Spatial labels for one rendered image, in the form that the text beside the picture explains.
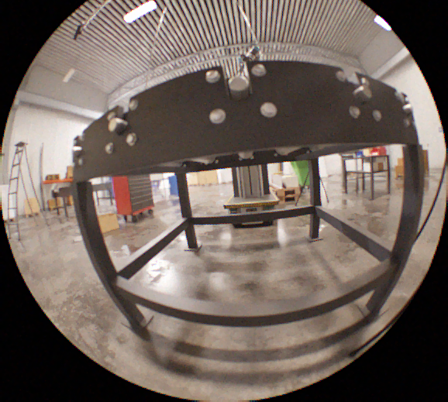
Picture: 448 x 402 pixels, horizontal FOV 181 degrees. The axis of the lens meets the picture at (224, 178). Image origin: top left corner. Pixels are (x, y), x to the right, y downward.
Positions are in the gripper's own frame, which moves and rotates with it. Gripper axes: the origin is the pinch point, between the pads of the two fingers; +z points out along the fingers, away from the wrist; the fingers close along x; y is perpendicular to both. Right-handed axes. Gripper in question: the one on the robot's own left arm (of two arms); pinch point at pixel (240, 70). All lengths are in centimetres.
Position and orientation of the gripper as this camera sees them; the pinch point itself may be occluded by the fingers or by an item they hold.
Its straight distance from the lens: 142.9
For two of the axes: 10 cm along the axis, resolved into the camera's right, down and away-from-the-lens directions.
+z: -5.0, 7.7, 3.9
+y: 8.1, 5.8, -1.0
